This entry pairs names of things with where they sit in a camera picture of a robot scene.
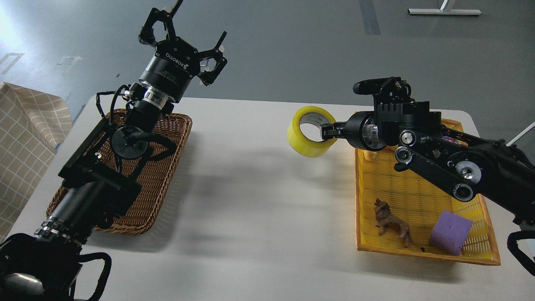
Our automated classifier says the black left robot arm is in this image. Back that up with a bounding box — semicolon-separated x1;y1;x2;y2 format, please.
1;0;227;301

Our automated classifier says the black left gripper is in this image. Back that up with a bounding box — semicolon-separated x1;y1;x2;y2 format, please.
138;0;228;104

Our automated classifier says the yellow plastic basket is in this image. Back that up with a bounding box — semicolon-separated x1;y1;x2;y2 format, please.
354;111;501;265

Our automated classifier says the purple foam cube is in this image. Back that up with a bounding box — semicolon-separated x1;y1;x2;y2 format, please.
429;210;474;256

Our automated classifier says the brown toy lion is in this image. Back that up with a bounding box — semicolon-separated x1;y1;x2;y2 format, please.
374;198;421;248

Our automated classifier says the small jar with purple lid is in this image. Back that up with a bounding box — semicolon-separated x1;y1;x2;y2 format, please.
442;135;460;145

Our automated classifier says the beige checkered cloth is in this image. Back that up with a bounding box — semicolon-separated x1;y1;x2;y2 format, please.
0;82;73;241

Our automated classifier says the brown wicker basket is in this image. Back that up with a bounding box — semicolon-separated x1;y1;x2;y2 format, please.
46;109;193;235

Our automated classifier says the white metal stand base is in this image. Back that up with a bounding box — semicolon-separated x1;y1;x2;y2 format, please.
407;0;482;16

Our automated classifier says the toy croissant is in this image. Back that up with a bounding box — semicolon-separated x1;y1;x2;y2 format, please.
363;150;377;162

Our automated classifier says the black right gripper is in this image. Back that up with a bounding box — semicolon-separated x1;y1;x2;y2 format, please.
321;112;386;152

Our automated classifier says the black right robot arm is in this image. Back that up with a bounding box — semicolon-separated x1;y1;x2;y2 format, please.
320;77;535;225

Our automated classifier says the yellow tape roll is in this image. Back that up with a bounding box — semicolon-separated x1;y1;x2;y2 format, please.
286;105;337;158

